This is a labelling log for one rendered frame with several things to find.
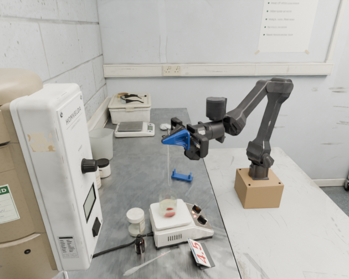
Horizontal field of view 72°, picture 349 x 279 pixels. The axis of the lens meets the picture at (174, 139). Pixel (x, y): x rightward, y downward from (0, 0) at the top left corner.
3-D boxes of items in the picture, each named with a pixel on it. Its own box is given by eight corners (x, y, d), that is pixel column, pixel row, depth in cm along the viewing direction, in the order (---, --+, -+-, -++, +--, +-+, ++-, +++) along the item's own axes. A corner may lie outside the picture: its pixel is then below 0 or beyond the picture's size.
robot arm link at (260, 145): (278, 78, 91) (268, 75, 87) (296, 81, 85) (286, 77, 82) (252, 157, 99) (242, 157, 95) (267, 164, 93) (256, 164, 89)
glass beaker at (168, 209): (157, 208, 84) (157, 188, 80) (175, 206, 85) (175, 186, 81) (160, 223, 77) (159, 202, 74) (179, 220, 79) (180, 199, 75)
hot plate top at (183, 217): (181, 200, 88) (181, 198, 88) (192, 223, 78) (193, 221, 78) (149, 206, 86) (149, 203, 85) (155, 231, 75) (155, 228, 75)
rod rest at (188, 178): (193, 178, 115) (193, 171, 114) (190, 182, 112) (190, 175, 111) (173, 174, 118) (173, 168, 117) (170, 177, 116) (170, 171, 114)
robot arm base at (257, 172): (264, 171, 101) (265, 158, 99) (269, 180, 95) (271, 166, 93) (247, 171, 101) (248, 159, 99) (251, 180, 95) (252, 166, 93)
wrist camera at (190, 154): (209, 140, 74) (208, 159, 77) (195, 132, 80) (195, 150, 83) (193, 145, 71) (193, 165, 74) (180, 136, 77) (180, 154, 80)
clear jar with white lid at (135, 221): (126, 237, 83) (124, 218, 80) (130, 223, 88) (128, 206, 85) (143, 238, 83) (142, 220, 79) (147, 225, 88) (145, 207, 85)
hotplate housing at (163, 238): (200, 212, 94) (201, 195, 91) (214, 238, 83) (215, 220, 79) (143, 223, 89) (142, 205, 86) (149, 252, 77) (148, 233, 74)
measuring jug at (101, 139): (86, 168, 123) (81, 141, 117) (80, 157, 133) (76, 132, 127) (121, 159, 132) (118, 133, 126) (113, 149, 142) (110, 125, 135)
